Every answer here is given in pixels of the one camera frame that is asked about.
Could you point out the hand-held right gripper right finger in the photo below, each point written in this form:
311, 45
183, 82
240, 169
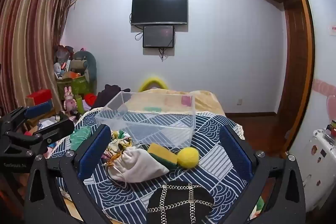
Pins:
236, 154

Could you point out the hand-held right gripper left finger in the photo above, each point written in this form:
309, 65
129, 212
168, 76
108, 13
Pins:
94, 154

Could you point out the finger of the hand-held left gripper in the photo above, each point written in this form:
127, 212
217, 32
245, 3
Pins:
39, 109
59, 127

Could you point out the yellow fuzzy ball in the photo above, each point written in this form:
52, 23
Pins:
188, 157

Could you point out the clear plastic box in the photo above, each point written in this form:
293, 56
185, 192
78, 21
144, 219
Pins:
157, 132

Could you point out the yellow green sponge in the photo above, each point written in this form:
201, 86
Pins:
162, 153

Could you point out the red box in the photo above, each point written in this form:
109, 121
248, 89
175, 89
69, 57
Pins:
39, 96

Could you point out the green knitted cloth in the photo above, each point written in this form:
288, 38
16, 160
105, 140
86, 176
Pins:
81, 135

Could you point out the pink rabbit plush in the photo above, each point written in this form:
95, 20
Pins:
69, 99

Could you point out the green bottle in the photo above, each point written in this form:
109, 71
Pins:
80, 104

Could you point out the red cloth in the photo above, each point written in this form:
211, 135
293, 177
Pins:
90, 98

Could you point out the green storage box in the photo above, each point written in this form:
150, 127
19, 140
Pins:
74, 86

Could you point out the yellow bedsheet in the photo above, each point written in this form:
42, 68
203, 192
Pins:
207, 103

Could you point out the grey plush toy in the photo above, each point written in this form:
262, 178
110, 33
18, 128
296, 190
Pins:
88, 64

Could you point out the striped brown curtain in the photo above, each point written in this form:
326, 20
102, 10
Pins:
29, 40

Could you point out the small pink cloth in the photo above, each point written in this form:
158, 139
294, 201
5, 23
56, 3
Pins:
186, 101

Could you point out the small green cloth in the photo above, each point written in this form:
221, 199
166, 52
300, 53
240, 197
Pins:
152, 109

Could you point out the white suitcase with stickers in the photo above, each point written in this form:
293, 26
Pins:
319, 169

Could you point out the wooden wardrobe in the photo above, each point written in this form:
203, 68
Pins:
296, 61

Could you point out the small black monitor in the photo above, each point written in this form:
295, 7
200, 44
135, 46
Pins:
158, 36

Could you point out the white wall outlet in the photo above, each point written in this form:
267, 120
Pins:
239, 102

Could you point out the black wall television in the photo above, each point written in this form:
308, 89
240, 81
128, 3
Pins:
159, 8

